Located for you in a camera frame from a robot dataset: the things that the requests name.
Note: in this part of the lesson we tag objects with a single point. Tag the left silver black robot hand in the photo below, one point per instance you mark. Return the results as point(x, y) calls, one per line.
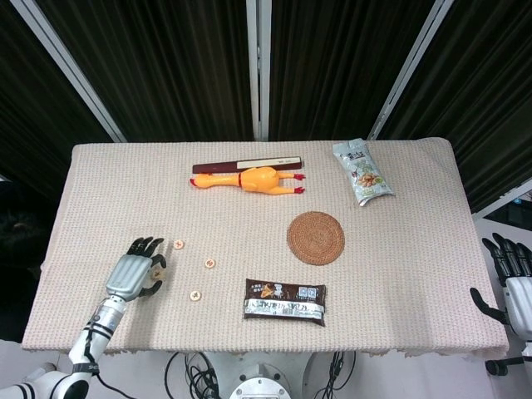
point(126, 276)

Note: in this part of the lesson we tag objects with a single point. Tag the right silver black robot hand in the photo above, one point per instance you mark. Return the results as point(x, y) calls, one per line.
point(517, 299)

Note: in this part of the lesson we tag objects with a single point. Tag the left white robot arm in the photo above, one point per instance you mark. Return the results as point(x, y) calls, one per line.
point(97, 328)

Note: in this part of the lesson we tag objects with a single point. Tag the round woven rattan coaster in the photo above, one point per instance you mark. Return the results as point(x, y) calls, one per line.
point(316, 237)

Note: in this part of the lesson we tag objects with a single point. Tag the black caster wheel base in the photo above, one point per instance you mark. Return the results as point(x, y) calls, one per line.
point(494, 367)

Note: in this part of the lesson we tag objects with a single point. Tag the beige woven tablecloth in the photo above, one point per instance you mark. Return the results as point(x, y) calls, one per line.
point(208, 224)

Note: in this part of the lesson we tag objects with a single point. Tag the person in black clothes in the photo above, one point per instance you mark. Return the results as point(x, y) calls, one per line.
point(16, 249)

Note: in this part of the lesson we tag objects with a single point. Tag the long dark red box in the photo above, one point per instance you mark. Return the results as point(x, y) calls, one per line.
point(216, 167)

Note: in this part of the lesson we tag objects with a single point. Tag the brown snack package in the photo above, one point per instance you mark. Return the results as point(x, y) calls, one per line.
point(284, 303)

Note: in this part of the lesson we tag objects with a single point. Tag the yellow rubber chicken toy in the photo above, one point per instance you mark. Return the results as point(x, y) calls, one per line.
point(257, 180)

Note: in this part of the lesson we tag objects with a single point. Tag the white robot torso with flange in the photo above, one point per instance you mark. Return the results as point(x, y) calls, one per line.
point(259, 386)

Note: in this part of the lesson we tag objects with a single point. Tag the silver nut snack bag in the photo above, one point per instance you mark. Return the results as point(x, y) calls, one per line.
point(367, 178)

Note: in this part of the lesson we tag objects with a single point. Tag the black curtain panel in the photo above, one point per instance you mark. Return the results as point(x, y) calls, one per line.
point(166, 62)
point(33, 104)
point(332, 62)
point(490, 83)

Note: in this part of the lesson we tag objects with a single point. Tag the white metal frame post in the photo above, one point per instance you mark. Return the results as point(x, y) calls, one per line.
point(500, 203)
point(252, 62)
point(409, 66)
point(67, 66)

